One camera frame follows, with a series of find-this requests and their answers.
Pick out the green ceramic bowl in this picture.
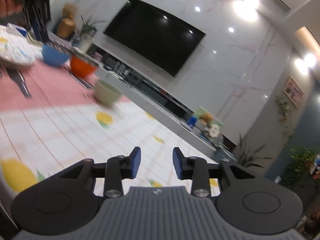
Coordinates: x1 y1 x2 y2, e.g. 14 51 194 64
93 80 123 106

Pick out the orange steel bowl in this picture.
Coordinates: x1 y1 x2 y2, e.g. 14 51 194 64
70 55 99 79

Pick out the blue vase with plant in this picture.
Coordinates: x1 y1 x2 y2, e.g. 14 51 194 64
73 15 106 47

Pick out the black television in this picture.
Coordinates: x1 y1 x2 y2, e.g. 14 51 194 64
104 0 206 77

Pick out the blue white small box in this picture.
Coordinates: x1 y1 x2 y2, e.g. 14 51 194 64
6 23 27 37

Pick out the potted green plant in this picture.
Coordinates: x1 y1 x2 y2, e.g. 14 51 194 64
235 133 273 168

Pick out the gold vase with dried flowers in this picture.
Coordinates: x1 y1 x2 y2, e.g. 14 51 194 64
56 3 76 38

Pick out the blue steel bowl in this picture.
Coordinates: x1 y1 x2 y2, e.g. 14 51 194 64
42 44 69 67

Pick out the white fruity painted plate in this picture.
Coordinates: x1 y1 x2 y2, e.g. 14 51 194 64
1 37 35 69

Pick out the person left hand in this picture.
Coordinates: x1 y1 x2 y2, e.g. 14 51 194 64
0 0 23 18

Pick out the checked lemon tablecloth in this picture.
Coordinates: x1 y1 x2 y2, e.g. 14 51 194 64
1 61 203 199

